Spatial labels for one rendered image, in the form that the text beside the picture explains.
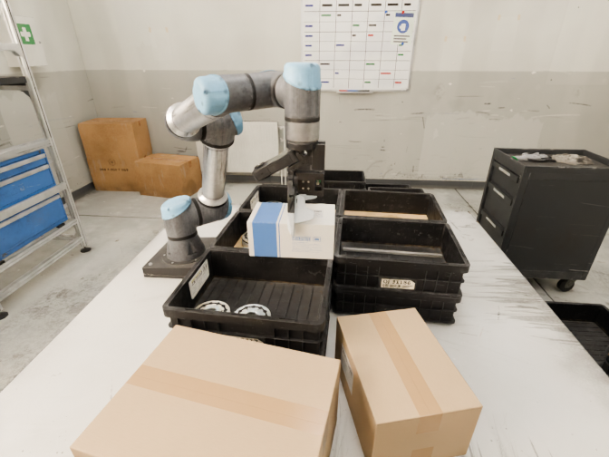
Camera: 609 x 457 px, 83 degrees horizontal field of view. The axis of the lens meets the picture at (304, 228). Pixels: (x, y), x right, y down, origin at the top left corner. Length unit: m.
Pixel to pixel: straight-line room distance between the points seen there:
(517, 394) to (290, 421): 0.64
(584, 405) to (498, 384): 0.19
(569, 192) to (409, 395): 2.00
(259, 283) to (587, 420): 0.91
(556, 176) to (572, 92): 2.46
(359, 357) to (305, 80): 0.60
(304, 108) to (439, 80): 3.66
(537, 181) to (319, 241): 1.86
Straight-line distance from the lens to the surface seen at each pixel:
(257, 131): 4.23
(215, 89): 0.74
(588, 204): 2.69
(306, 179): 0.76
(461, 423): 0.86
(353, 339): 0.89
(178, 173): 4.08
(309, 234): 0.78
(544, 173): 2.47
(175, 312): 0.90
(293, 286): 1.09
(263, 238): 0.81
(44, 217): 3.11
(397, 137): 4.33
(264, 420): 0.70
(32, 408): 1.17
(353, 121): 4.24
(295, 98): 0.72
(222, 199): 1.39
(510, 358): 1.21
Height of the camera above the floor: 1.48
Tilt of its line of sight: 27 degrees down
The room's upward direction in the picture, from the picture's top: straight up
